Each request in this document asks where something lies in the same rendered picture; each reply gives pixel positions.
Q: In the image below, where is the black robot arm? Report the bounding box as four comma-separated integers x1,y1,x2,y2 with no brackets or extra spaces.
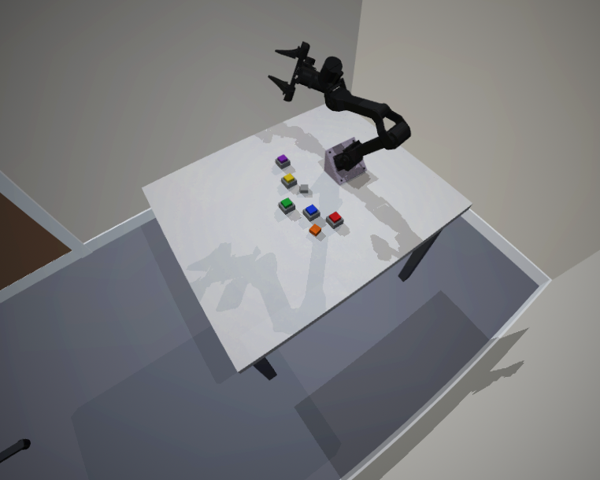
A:
313,57,411,171

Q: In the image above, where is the red push button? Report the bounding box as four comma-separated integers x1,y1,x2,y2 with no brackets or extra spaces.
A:
326,211,344,230

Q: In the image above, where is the green button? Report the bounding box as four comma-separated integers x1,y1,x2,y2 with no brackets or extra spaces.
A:
278,198,295,215

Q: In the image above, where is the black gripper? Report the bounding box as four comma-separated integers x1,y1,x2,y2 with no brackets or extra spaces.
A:
268,42,319,102

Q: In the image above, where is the yellow button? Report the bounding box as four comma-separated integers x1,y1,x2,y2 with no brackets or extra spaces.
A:
281,174,297,189

